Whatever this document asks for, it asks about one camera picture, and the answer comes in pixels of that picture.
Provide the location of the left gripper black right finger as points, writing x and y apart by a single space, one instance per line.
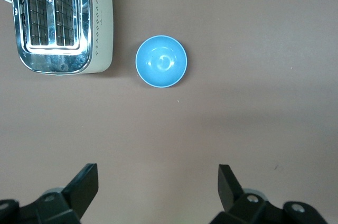
245 208

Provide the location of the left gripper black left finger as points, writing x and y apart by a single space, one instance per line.
66 203

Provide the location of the beige chrome two-slot toaster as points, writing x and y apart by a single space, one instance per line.
101 23

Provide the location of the blue bowl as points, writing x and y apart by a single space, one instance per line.
161 61

